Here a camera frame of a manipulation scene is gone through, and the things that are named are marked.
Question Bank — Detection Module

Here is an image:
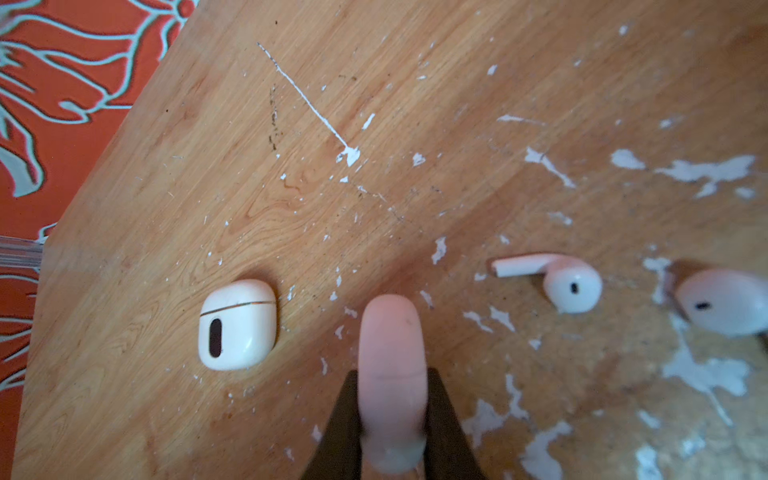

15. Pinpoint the white wireless earbud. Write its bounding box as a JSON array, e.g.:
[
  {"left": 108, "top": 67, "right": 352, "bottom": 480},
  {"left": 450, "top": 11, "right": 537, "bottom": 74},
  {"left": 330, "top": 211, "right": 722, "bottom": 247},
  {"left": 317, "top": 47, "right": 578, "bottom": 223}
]
[
  {"left": 673, "top": 269, "right": 767, "bottom": 337},
  {"left": 491, "top": 253, "right": 603, "bottom": 314}
]

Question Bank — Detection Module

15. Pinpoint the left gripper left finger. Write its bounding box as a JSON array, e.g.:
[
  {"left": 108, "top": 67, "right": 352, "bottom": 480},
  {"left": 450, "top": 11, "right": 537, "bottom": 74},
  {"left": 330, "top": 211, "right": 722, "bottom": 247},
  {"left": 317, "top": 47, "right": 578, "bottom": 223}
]
[{"left": 301, "top": 370, "right": 362, "bottom": 480}]

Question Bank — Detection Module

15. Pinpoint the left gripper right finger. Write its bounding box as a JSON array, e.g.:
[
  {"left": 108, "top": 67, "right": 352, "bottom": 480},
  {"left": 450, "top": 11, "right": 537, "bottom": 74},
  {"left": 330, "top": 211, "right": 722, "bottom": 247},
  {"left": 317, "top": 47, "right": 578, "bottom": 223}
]
[{"left": 424, "top": 367, "right": 486, "bottom": 480}]

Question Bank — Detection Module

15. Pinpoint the white earbud charging case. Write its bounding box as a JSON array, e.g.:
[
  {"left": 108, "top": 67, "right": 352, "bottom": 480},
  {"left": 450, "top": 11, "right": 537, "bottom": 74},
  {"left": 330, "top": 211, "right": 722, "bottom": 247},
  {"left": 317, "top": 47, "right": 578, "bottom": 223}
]
[{"left": 198, "top": 279, "right": 277, "bottom": 371}]

